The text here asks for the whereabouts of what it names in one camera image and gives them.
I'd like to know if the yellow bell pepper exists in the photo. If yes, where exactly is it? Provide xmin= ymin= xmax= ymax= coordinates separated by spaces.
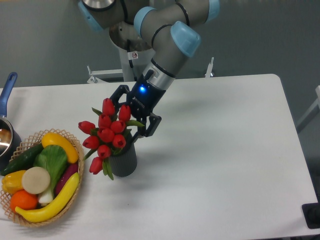
xmin=1 ymin=170 xmax=26 ymax=195

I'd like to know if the dark grey ribbed vase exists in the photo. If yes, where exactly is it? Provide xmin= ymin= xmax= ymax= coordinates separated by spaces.
xmin=109 ymin=143 xmax=138 ymax=177

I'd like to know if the purple sweet potato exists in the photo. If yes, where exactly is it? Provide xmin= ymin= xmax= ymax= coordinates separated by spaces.
xmin=54 ymin=162 xmax=79 ymax=196

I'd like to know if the green cucumber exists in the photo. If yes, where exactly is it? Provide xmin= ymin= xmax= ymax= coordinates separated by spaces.
xmin=0 ymin=144 xmax=44 ymax=176

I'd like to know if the yellow squash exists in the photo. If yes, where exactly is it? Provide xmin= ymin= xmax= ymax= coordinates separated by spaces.
xmin=41 ymin=132 xmax=79 ymax=164

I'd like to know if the woven wicker basket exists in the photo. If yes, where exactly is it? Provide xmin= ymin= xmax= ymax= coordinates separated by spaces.
xmin=0 ymin=128 xmax=85 ymax=228

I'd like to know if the red tulip bouquet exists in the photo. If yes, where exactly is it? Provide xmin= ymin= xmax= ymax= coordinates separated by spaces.
xmin=78 ymin=98 xmax=144 ymax=180

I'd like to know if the yellow banana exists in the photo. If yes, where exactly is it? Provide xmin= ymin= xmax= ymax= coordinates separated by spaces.
xmin=15 ymin=172 xmax=80 ymax=223

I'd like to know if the blue handled saucepan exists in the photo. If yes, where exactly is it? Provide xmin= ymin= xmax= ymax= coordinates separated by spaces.
xmin=0 ymin=72 xmax=22 ymax=171

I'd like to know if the black device at table edge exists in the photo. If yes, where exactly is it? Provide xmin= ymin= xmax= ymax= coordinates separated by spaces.
xmin=302 ymin=202 xmax=320 ymax=229

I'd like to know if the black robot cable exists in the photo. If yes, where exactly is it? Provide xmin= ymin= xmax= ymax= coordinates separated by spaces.
xmin=125 ymin=39 xmax=138 ymax=82

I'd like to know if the white furniture at right edge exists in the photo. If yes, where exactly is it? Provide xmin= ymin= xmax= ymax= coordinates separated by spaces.
xmin=296 ymin=85 xmax=320 ymax=134

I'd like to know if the beige round slice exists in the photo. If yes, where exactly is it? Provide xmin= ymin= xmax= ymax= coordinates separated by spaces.
xmin=21 ymin=166 xmax=51 ymax=195

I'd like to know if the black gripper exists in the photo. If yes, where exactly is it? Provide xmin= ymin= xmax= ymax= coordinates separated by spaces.
xmin=109 ymin=69 xmax=166 ymax=144

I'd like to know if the white metal base frame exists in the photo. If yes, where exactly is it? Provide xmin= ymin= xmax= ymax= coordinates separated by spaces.
xmin=86 ymin=56 xmax=215 ymax=84

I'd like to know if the green bok choy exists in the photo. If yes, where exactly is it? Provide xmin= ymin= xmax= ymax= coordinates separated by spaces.
xmin=33 ymin=145 xmax=68 ymax=206

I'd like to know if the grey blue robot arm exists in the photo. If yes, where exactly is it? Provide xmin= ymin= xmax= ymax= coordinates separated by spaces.
xmin=78 ymin=0 xmax=220 ymax=142

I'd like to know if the orange fruit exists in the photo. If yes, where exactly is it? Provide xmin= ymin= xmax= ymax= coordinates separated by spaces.
xmin=10 ymin=190 xmax=38 ymax=213

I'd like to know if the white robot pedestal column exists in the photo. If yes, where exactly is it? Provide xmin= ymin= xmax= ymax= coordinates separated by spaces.
xmin=108 ymin=21 xmax=157 ymax=82

